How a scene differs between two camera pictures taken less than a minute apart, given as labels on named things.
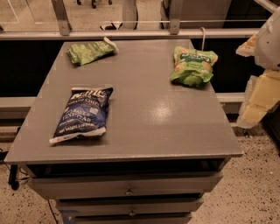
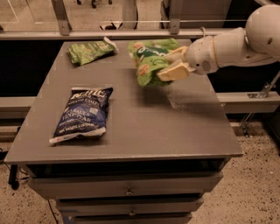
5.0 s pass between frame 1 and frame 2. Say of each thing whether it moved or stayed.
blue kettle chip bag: stayed
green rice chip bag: moved
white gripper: moved
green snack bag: stayed
